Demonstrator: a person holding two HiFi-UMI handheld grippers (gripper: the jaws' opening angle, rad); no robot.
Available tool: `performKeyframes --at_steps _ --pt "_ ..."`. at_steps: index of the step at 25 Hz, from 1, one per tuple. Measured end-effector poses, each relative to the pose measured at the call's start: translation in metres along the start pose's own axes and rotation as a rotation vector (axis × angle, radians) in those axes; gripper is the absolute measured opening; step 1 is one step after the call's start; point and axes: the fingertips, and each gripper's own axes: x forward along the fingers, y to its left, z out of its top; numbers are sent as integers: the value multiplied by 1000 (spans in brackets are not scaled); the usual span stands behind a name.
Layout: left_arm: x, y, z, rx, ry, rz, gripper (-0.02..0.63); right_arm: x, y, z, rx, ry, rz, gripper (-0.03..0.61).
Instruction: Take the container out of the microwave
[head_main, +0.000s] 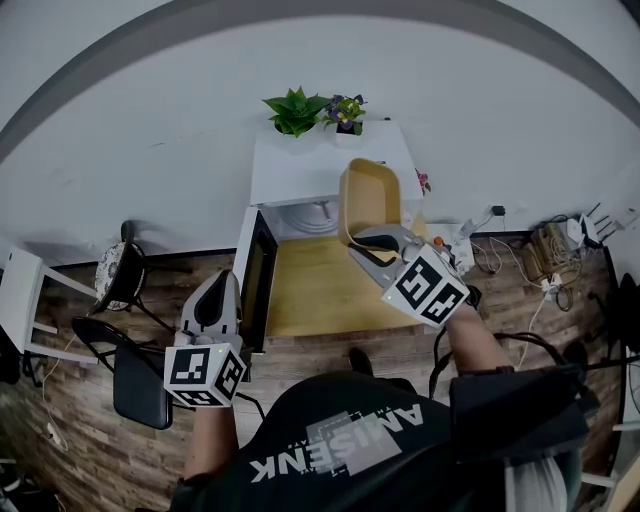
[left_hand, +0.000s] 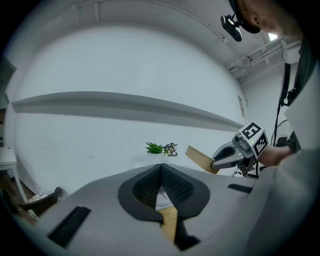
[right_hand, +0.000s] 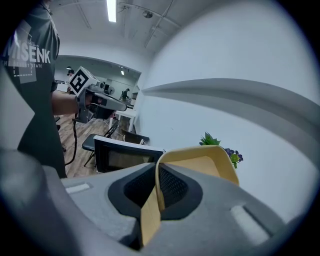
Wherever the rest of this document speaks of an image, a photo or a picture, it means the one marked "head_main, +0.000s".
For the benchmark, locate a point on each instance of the person's torso black shirt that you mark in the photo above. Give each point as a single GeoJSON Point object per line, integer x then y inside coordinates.
{"type": "Point", "coordinates": [325, 425]}

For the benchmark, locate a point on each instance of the yellow tray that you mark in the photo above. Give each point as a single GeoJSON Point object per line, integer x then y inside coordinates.
{"type": "Point", "coordinates": [365, 200]}

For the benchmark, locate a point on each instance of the white microwave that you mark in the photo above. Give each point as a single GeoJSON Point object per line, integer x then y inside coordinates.
{"type": "Point", "coordinates": [300, 170]}

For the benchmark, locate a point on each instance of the small pink flower plant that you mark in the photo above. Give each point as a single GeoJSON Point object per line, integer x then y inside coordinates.
{"type": "Point", "coordinates": [423, 181]}

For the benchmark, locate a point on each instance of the white frame desk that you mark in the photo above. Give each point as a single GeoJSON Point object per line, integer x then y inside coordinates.
{"type": "Point", "coordinates": [631, 450]}

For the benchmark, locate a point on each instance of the wooden table black base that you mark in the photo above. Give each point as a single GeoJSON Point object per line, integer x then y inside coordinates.
{"type": "Point", "coordinates": [310, 285]}

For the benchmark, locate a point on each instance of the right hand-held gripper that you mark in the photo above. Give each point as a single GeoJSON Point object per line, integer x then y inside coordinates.
{"type": "Point", "coordinates": [430, 290]}

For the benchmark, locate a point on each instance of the green potted plant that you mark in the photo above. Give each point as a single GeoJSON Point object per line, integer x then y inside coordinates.
{"type": "Point", "coordinates": [295, 112]}

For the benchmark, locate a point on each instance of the person's right forearm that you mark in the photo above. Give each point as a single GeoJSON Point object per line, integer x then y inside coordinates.
{"type": "Point", "coordinates": [475, 345]}

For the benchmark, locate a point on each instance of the white router black antennas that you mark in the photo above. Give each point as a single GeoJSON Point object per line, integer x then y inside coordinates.
{"type": "Point", "coordinates": [595, 227]}

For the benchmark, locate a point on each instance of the black folding chair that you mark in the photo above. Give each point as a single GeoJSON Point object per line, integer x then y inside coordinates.
{"type": "Point", "coordinates": [140, 385]}

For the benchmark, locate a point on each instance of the black wall charger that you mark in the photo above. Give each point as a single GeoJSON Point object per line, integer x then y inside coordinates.
{"type": "Point", "coordinates": [498, 210]}

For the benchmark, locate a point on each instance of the black round stand base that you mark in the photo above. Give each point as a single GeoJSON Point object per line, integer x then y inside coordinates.
{"type": "Point", "coordinates": [576, 356]}

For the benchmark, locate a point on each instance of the black office chair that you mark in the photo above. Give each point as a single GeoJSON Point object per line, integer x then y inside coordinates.
{"type": "Point", "coordinates": [9, 357]}
{"type": "Point", "coordinates": [625, 310]}

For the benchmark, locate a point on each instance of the person's left forearm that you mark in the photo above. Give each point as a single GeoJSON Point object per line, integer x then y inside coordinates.
{"type": "Point", "coordinates": [212, 440]}

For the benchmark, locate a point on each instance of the white power strip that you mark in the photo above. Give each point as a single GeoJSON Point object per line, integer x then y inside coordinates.
{"type": "Point", "coordinates": [57, 436]}
{"type": "Point", "coordinates": [551, 286]}

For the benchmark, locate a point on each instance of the purple flower potted plant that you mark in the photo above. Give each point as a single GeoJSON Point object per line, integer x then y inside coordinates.
{"type": "Point", "coordinates": [345, 112]}

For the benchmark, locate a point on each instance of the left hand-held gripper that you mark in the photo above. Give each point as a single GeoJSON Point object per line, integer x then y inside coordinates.
{"type": "Point", "coordinates": [200, 372]}

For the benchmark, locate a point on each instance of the person's left black shoe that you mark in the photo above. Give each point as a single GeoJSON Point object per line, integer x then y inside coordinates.
{"type": "Point", "coordinates": [360, 361]}

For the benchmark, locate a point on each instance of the white side table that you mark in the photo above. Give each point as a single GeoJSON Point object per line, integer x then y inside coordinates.
{"type": "Point", "coordinates": [20, 290]}

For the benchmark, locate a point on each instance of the clear plastic bottle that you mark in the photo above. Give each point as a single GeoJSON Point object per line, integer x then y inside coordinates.
{"type": "Point", "coordinates": [467, 227]}

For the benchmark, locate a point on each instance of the black chair patterned cushion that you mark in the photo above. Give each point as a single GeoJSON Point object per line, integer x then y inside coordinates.
{"type": "Point", "coordinates": [112, 270]}

